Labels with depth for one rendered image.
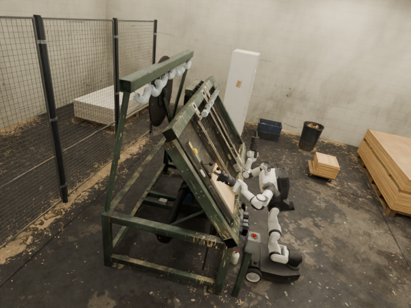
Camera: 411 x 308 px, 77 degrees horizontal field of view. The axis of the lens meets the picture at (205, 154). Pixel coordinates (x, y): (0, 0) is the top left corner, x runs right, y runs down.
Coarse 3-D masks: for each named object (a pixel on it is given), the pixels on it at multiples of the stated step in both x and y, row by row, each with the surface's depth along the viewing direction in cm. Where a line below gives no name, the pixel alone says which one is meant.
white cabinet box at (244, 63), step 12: (240, 60) 579; (252, 60) 573; (240, 72) 590; (252, 72) 584; (228, 84) 610; (240, 84) 602; (252, 84) 652; (228, 96) 622; (240, 96) 614; (228, 108) 635; (240, 108) 627; (240, 120) 641; (240, 132) 654
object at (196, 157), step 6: (186, 144) 235; (192, 150) 236; (192, 156) 239; (198, 156) 243; (198, 162) 241; (210, 180) 248; (216, 186) 255; (216, 192) 254; (222, 198) 258; (222, 204) 259; (228, 210) 261; (228, 216) 265
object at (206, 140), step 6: (198, 114) 265; (192, 120) 269; (198, 120) 270; (198, 126) 271; (198, 132) 274; (204, 132) 273; (204, 138) 276; (204, 144) 279; (210, 144) 278; (210, 150) 281; (216, 150) 285; (216, 156) 284; (216, 162) 287; (222, 162) 290; (222, 168) 289; (228, 174) 293; (234, 192) 301
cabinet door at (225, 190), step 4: (216, 164) 285; (216, 168) 280; (220, 172) 288; (212, 176) 262; (216, 176) 272; (216, 180) 268; (216, 184) 264; (220, 184) 275; (224, 184) 287; (220, 188) 271; (224, 188) 282; (228, 188) 292; (220, 192) 265; (224, 192) 277; (228, 192) 288; (232, 192) 300; (224, 196) 273; (228, 196) 283; (232, 196) 295; (228, 200) 278; (232, 200) 290; (228, 204) 274; (232, 204) 285; (232, 208) 280; (232, 212) 276
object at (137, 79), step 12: (168, 60) 281; (180, 60) 319; (144, 72) 219; (156, 72) 240; (120, 84) 196; (132, 84) 194; (144, 84) 218; (180, 84) 403; (120, 108) 206; (168, 108) 301; (120, 120) 208; (168, 120) 308; (120, 132) 214; (120, 144) 221; (108, 192) 246; (108, 204) 255; (192, 216) 254
